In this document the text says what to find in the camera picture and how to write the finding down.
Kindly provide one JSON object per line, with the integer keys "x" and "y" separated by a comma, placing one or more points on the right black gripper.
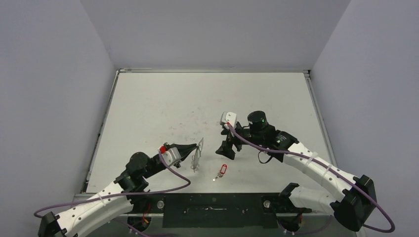
{"x": 233, "y": 141}

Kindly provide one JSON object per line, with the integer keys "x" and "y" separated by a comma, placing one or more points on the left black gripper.
{"x": 185, "y": 149}

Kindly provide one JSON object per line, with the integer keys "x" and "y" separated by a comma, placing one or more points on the large metal keyring plate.
{"x": 197, "y": 155}

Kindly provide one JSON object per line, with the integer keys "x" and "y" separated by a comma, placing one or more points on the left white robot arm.
{"x": 123, "y": 195}

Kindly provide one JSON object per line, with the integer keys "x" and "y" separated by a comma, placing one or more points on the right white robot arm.
{"x": 327, "y": 176}

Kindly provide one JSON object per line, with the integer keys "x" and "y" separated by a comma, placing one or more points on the key with red tag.
{"x": 221, "y": 172}

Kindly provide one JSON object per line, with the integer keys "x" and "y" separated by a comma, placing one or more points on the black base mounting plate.
{"x": 217, "y": 210}

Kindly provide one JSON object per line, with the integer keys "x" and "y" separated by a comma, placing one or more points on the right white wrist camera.
{"x": 227, "y": 120}

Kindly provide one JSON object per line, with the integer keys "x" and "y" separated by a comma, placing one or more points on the aluminium frame rail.
{"x": 238, "y": 210}

